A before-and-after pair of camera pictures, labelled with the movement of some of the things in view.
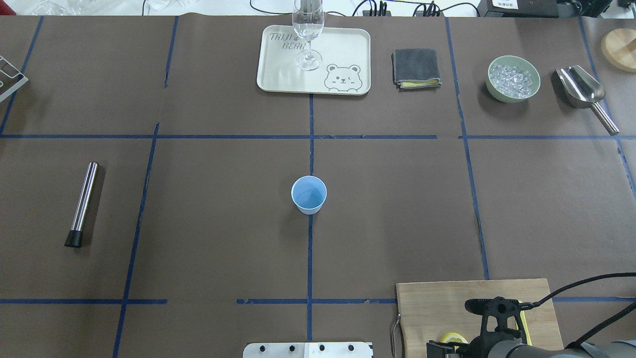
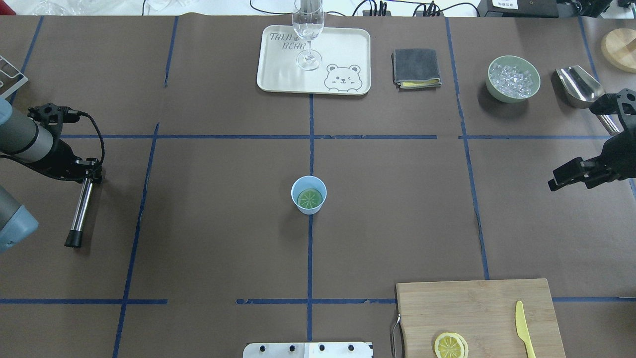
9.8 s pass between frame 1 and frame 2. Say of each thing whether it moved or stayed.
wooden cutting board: stayed
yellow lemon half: stayed
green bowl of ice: stayed
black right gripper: moved
